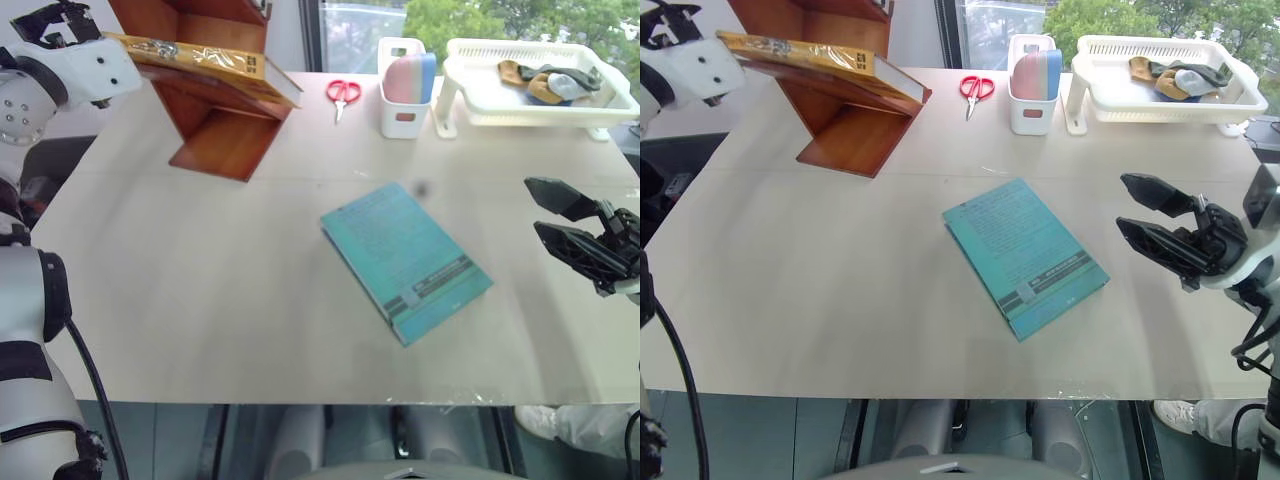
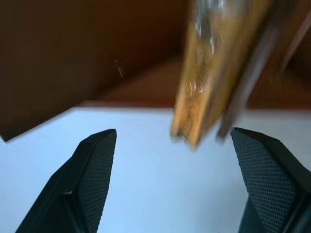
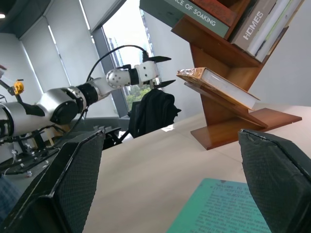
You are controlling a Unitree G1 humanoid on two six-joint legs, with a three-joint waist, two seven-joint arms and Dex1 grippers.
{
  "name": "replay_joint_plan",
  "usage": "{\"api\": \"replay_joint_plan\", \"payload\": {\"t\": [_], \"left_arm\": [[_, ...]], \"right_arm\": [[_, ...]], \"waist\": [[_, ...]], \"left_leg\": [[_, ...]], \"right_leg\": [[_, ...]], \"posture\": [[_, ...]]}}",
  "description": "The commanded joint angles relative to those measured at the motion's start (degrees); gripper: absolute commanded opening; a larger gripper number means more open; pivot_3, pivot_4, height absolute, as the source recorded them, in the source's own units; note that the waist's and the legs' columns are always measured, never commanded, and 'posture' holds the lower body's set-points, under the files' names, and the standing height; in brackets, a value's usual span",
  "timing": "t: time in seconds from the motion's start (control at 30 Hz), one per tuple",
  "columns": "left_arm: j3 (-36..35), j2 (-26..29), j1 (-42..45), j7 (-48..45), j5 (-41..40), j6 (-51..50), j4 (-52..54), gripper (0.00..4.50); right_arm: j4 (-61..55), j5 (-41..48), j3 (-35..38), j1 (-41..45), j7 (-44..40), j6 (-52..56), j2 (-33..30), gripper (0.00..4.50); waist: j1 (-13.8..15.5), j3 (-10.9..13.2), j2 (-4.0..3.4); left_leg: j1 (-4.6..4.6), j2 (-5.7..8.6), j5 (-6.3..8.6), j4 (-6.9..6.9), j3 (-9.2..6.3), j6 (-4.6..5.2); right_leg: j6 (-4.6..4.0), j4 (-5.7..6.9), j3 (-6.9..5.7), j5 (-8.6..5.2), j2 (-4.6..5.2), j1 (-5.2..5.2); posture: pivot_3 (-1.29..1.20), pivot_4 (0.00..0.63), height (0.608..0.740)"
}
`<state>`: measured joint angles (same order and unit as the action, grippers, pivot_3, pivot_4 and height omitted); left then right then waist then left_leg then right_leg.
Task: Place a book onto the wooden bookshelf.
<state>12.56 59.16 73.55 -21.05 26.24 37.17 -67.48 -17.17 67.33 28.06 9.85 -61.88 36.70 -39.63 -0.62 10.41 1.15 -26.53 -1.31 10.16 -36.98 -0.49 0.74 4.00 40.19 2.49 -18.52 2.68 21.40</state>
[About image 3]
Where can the yellow clamp tool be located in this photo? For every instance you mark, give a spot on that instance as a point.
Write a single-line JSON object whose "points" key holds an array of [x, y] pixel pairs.
{"points": [[18, 87]]}

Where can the black equipment frame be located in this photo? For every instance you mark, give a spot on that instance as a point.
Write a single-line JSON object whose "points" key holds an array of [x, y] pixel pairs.
{"points": [[26, 150]]}

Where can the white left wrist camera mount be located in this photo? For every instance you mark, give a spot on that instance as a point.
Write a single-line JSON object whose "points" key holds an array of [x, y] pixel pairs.
{"points": [[148, 71]]}

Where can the black jacket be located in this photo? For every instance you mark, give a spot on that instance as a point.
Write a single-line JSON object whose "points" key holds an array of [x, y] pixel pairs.
{"points": [[158, 111]]}

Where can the taupe HOMES book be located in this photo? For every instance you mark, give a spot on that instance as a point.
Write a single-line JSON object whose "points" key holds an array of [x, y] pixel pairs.
{"points": [[253, 24]]}

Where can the white roller blind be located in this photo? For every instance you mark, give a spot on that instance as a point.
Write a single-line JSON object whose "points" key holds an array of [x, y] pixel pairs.
{"points": [[77, 41], [46, 60]]}

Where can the white books on shelf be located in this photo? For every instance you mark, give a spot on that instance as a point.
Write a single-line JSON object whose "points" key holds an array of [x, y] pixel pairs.
{"points": [[274, 31]]}

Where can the gold cover book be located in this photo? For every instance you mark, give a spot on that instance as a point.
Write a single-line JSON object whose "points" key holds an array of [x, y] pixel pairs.
{"points": [[226, 86]]}

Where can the wooden tree-shaped bookshelf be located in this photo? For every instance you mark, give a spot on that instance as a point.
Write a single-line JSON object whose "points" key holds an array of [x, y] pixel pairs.
{"points": [[218, 119]]}

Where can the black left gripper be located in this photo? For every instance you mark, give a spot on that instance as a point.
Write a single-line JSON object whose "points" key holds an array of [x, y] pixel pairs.
{"points": [[155, 84]]}

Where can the blue fabric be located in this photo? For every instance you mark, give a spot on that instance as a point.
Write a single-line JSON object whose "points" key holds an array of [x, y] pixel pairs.
{"points": [[8, 196]]}

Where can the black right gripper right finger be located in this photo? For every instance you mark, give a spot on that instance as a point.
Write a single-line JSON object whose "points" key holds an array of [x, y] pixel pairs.
{"points": [[274, 179]]}

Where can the green book white lettering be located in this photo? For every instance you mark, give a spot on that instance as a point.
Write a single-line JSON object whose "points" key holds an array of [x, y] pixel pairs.
{"points": [[194, 11]]}

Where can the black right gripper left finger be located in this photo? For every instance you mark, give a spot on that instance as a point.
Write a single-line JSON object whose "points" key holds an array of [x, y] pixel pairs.
{"points": [[60, 189]]}

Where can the teal printed book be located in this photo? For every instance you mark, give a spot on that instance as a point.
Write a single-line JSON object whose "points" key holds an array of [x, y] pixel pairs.
{"points": [[218, 208]]}

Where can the black mesh office chair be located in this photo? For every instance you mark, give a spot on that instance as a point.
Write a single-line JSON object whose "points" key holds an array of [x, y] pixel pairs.
{"points": [[134, 116]]}

